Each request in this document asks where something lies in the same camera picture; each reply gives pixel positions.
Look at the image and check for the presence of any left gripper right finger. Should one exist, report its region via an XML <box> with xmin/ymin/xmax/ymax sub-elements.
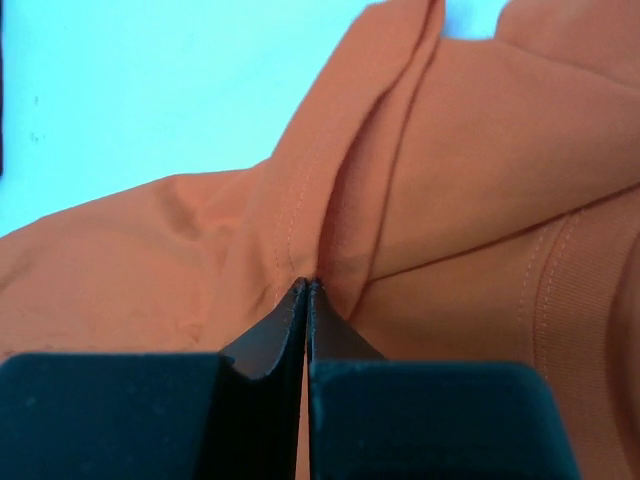
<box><xmin>307</xmin><ymin>281</ymin><xmax>580</xmax><ymax>480</ymax></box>

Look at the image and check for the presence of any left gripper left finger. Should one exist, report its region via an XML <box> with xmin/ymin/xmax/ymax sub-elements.
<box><xmin>1</xmin><ymin>280</ymin><xmax>306</xmax><ymax>479</ymax></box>

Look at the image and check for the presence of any orange t shirt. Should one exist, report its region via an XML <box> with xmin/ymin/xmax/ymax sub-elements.
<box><xmin>1</xmin><ymin>1</ymin><xmax>639</xmax><ymax>479</ymax></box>

